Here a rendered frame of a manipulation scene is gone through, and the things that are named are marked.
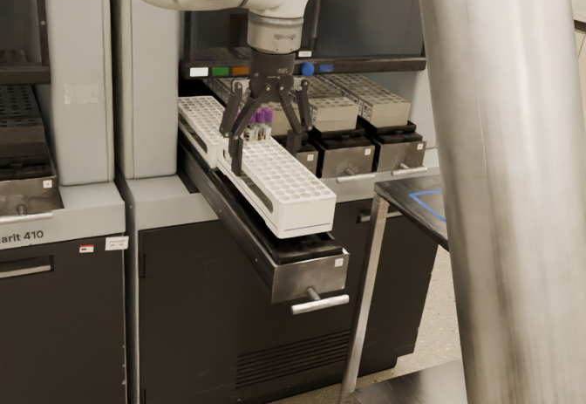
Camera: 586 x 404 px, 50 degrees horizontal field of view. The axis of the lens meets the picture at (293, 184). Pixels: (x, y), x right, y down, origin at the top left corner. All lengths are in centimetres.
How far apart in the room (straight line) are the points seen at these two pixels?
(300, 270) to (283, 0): 42
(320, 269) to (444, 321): 135
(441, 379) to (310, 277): 71
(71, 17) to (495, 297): 99
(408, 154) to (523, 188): 114
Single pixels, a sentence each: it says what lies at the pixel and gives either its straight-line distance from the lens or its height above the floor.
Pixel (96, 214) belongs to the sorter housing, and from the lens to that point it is 130.
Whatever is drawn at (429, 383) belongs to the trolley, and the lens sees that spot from 163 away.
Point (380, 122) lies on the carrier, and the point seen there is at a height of 83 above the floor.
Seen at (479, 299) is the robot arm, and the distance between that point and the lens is 45.
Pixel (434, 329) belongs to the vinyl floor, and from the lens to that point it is 228.
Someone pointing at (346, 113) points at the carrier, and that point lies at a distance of 150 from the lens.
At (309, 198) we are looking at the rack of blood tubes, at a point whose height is 90.
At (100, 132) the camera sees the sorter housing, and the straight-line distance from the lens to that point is 132.
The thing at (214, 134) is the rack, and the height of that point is 87.
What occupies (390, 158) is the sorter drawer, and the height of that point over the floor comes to 77.
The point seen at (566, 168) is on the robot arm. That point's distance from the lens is 44.
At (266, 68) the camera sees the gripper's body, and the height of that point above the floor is 107.
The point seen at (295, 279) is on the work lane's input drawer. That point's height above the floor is 78.
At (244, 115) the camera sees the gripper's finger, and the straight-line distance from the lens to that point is 107.
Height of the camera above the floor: 134
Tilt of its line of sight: 25 degrees down
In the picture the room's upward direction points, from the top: 6 degrees clockwise
